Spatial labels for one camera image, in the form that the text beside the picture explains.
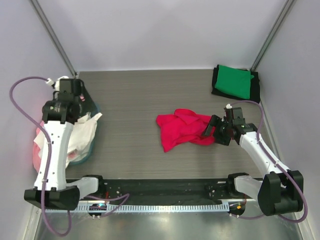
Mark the left aluminium frame post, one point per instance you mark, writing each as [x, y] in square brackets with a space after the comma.
[52, 35]

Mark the magenta red t-shirt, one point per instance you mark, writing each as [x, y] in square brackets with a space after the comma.
[183, 126]

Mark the white t-shirt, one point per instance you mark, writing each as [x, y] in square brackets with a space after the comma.
[85, 132]

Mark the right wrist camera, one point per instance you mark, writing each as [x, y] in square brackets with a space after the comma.
[233, 113]

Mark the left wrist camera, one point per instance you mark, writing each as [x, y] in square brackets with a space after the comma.
[55, 84]

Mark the aluminium frame post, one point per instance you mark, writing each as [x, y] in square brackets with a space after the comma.
[283, 14]
[52, 35]

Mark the white slotted cable duct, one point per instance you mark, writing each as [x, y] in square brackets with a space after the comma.
[103, 208]

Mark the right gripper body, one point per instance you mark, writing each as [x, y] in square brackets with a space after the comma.
[222, 132]

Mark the aluminium front rail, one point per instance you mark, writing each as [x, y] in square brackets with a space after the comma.
[69, 195]

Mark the folded black t-shirt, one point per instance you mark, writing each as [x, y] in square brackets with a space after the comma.
[254, 88]

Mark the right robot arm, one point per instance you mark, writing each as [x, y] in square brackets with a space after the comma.
[280, 191]

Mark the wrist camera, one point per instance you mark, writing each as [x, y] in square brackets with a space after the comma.
[55, 84]
[233, 113]

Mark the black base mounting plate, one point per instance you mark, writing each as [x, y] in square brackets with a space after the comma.
[171, 192]

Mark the folded green t-shirt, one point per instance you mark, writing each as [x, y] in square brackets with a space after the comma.
[233, 82]

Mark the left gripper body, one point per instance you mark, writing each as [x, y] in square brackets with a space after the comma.
[79, 101]

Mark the right aluminium frame post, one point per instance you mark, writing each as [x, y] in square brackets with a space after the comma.
[283, 14]

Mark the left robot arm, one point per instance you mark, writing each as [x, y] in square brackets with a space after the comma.
[57, 133]

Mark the light pink t-shirt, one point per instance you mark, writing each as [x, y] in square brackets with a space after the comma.
[38, 145]

